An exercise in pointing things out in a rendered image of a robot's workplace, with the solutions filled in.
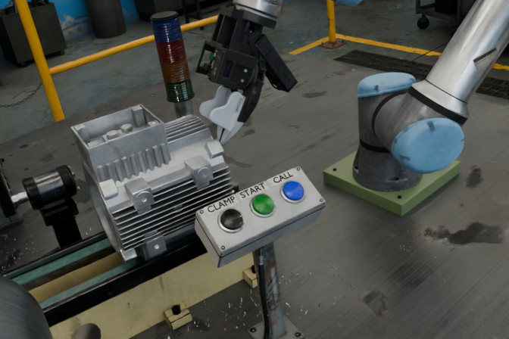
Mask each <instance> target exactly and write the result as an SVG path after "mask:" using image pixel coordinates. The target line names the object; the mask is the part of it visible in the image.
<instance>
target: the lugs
mask: <svg viewBox="0 0 509 339"><path fill-rule="evenodd" d="M205 150H206V151H207V153H208V156H209V157H210V159H214V158H215V157H219V156H221V155H222V154H223V152H224V149H223V147H222V145H221V143H220V141H219V139H218V138H216V139H214V140H211V141H209V142H206V144H205ZM78 157H79V161H80V164H81V166H82V167H83V162H82V160H81V157H80V153H78ZM98 187H99V189H100V192H101V194H102V197H103V198H104V200H105V201H107V200H109V199H112V198H113V197H116V196H118V194H119V191H118V189H117V186H116V184H115V182H114V179H113V178H110V179H107V180H104V181H103V182H100V183H99V184H98ZM120 256H121V259H122V261H123V263H124V264H125V263H128V262H130V261H132V260H135V259H136V258H137V256H138V255H137V253H136V250H135V248H133V249H131V250H128V251H126V252H124V251H123V250H120Z"/></svg>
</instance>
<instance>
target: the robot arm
mask: <svg viewBox="0 0 509 339"><path fill-rule="evenodd" d="M332 1H334V2H335V3H336V4H337V3H340V4H344V5H347V6H355V5H357V4H359V3H360V2H361V1H362V0H332ZM284 2H285V0H233V4H234V5H236V6H235V7H232V8H231V7H227V6H225V5H221V7H220V12H219V14H218V17H217V22H216V24H215V27H214V31H213V34H212V37H211V40H210V42H209V41H206V40H205V42H204V45H203V48H202V50H201V55H200V58H199V60H198V65H197V67H196V70H195V72H196V73H201V74H204V75H207V78H208V79H209V80H210V81H212V82H214V83H217V84H221V85H222V86H220V87H219V88H218V90H217V93H216V95H215V97H214V99H212V100H210V101H205V102H203V103H201V106H200V108H199V111H200V114H201V115H202V116H204V117H206V118H208V119H209V120H210V121H211V122H213V123H215V124H217V138H218V139H219V141H220V143H221V144H222V145H224V144H225V143H226V142H227V141H229V140H230V139H231V138H232V137H233V136H234V135H235V134H236V133H237V132H238V131H239V129H240V128H241V127H242V125H243V124H244V123H246V121H247V120H248V118H249V117H250V116H251V114H252V112H253V111H254V109H255V108H256V106H257V104H258V101H259V98H260V95H261V89H262V87H263V85H264V77H265V76H266V77H267V78H268V80H269V82H270V84H271V85H272V86H273V87H274V88H275V89H277V90H280V91H281V90H283V91H284V92H290V91H291V89H292V88H293V87H294V86H295V85H296V84H297V83H298V81H297V80H296V79H295V77H294V76H293V74H292V72H291V71H290V70H289V68H288V67H287V66H286V64H285V63H284V61H283V59H282V58H281V57H280V56H279V54H278V53H277V51H276V49H275V48H274V47H273V45H272V44H271V42H270V40H269V39H268V38H267V37H266V35H265V34H262V29H263V27H264V26H265V27H268V28H271V29H273V30H274V28H275V26H276V21H275V20H274V19H278V18H279V16H280V14H281V11H282V9H283V5H284ZM508 43H509V0H476V1H475V3H474V4H473V6H472V8H471V9H470V10H469V12H468V14H467V16H466V17H465V18H464V20H463V21H462V23H461V25H460V26H459V27H458V29H457V31H456V32H455V34H454V35H453V37H452V38H451V40H450V42H449V43H448V45H447V46H446V48H445V50H444V51H443V52H442V54H441V56H440V57H439V59H438V60H437V61H436V63H435V65H434V67H433V68H432V69H431V71H430V72H429V74H428V76H427V78H426V79H425V80H424V81H422V82H416V80H415V78H414V76H412V75H410V74H408V73H380V74H376V75H372V76H368V77H366V78H364V79H362V80H361V81H360V82H359V84H358V95H357V98H358V120H359V139H360V144H359V146H358V150H357V153H356V155H355V158H354V162H353V166H352V170H353V177H354V180H355V181H356V182H357V183H358V184H359V185H361V186H363V187H365V188H368V189H370V190H374V191H384V192H391V191H402V190H405V189H408V188H411V187H413V186H415V185H416V184H417V183H418V182H419V181H420V180H421V179H422V176H423V173H432V172H434V171H439V170H442V169H444V168H446V167H447V166H449V165H450V164H451V163H453V162H454V161H455V160H456V159H457V157H458V156H459V154H460V153H461V151H462V149H463V146H464V140H463V139H464V134H463V130H462V128H461V127H462V126H463V125H464V124H465V122H466V121H467V119H468V117H469V113H468V109H467V103H468V102H469V100H470V99H471V98H472V96H473V94H474V93H475V91H476V90H477V89H478V88H479V86H480V84H481V83H482V81H483V80H484V79H485V77H486V75H487V74H488V73H489V71H490V70H491V68H492V67H493V65H494V64H495V62H496V61H497V59H498V58H499V57H500V55H501V53H502V52H503V50H504V49H505V48H506V46H507V44H508ZM205 50H206V51H211V52H213V53H211V54H210V57H209V60H210V63H209V64H207V63H205V64H204V66H203V67H201V66H200V65H201V60H202V58H203V55H204V52H205ZM237 89H241V90H242V91H243V93H242V94H241V93H240V92H238V90H237Z"/></svg>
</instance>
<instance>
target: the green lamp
mask: <svg viewBox="0 0 509 339"><path fill-rule="evenodd" d="M164 84H165V89H166V93H167V97H168V99H169V100H171V101H182V100H185V99H187V98H190V97H192V96H193V88H192V81H191V78H190V77H189V78H188V79H186V80H184V81H182V82H175V83H168V82H164Z"/></svg>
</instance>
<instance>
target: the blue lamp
mask: <svg viewBox="0 0 509 339"><path fill-rule="evenodd" d="M151 24H152V29H153V34H154V37H155V41H156V42H157V43H168V42H175V41H177V40H179V39H181V38H182V37H183V35H182V30H181V28H180V27H181V26H180V19H179V16H177V17H176V18H175V19H172V20H169V21H164V22H153V21H152V20H151Z"/></svg>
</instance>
